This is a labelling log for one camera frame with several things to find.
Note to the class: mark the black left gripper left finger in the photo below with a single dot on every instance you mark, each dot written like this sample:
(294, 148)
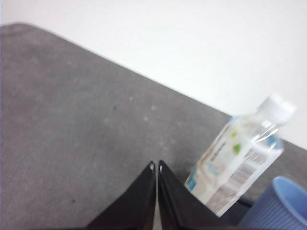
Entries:
(134, 203)

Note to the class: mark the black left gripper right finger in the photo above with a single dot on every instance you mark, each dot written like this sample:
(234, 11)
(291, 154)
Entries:
(177, 206)

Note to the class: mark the white-label yellow tea bottle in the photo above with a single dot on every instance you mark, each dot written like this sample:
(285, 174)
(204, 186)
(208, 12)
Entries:
(230, 163)

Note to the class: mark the blue ribbed plastic cup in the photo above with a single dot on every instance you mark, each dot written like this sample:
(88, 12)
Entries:
(283, 208)

